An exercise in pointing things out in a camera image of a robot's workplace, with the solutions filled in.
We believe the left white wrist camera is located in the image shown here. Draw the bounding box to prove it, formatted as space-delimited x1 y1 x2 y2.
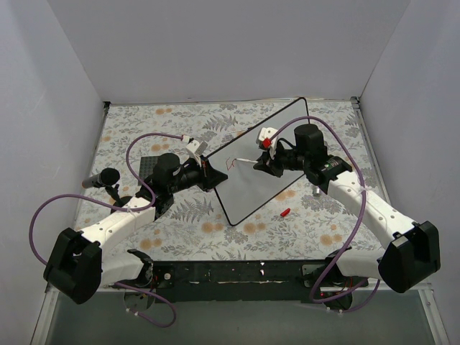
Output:
181 135 208 165

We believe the black front mounting rail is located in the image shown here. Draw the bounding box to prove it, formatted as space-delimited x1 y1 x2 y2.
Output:
143 259 367 305

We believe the white marker pen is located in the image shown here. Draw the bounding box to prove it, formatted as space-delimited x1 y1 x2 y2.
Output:
235 158 257 164

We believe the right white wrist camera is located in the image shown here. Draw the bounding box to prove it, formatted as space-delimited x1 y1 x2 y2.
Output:
256 127 278 159

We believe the red marker cap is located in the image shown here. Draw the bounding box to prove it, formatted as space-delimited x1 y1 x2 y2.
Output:
280 208 290 217

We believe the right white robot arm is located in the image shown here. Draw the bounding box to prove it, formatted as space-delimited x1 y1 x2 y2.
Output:
253 124 441 293

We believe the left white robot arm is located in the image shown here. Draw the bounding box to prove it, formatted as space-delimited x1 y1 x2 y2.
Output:
43 153 228 304

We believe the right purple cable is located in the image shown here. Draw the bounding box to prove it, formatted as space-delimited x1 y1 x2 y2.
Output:
272 116 382 313

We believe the dark grey studded baseplate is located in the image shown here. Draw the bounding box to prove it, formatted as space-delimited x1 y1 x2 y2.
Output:
137 156 159 183

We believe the black microphone with red ring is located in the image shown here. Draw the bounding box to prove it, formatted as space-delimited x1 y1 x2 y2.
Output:
82 167 120 189

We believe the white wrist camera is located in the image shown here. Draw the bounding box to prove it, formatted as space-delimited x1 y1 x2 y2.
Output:
256 127 278 159
181 135 208 165

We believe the white board with black frame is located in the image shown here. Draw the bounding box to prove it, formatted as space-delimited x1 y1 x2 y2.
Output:
208 98 308 226

